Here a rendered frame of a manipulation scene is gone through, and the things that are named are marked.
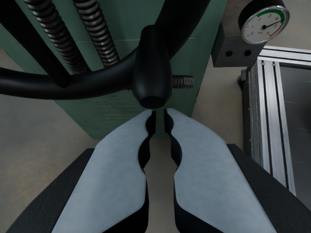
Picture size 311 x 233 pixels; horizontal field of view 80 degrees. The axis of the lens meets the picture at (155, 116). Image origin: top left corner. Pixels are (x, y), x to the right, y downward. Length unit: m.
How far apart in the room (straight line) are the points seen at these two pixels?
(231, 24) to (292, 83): 0.60
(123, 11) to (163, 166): 0.66
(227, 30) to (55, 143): 0.88
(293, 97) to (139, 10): 0.71
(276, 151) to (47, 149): 0.96
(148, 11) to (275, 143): 0.59
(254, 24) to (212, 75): 0.81
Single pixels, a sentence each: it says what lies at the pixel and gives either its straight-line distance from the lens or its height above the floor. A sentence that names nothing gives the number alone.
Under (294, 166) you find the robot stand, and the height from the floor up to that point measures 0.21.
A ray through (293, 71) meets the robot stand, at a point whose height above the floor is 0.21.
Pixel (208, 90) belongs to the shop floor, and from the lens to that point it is 1.06.
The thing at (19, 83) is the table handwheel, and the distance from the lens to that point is 0.24.
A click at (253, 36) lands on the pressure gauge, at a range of 0.35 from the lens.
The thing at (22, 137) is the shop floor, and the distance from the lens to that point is 1.13.
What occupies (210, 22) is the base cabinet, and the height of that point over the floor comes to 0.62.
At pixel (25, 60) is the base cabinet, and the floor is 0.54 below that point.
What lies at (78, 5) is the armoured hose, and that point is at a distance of 0.22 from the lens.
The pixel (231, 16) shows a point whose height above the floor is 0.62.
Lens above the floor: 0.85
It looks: 64 degrees down
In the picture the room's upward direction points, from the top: 4 degrees counter-clockwise
